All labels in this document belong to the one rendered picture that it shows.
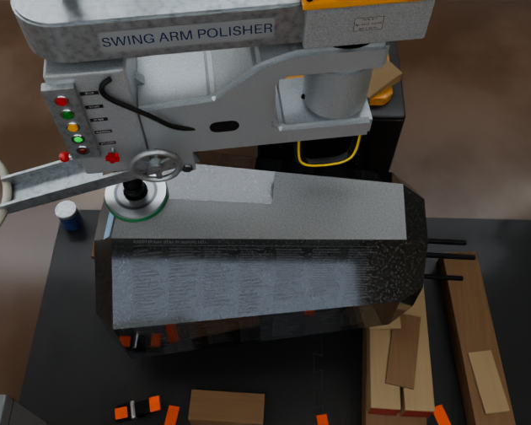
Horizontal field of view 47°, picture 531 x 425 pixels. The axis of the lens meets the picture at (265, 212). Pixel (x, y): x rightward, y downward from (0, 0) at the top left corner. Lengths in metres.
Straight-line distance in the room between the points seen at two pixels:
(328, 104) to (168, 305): 0.90
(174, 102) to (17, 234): 1.73
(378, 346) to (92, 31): 1.67
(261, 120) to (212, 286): 0.66
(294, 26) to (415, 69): 2.32
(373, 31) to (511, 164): 2.06
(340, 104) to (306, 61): 0.22
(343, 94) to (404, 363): 1.22
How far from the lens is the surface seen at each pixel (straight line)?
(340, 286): 2.11
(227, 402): 2.56
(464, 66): 3.85
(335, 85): 1.68
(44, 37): 1.50
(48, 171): 2.16
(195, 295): 2.13
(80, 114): 1.64
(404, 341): 2.56
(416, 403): 2.51
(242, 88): 1.62
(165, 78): 1.72
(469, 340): 2.78
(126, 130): 1.71
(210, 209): 2.11
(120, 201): 2.14
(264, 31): 1.48
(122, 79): 1.57
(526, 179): 3.44
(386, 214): 2.13
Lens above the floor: 2.62
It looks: 59 degrees down
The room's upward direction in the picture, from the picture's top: straight up
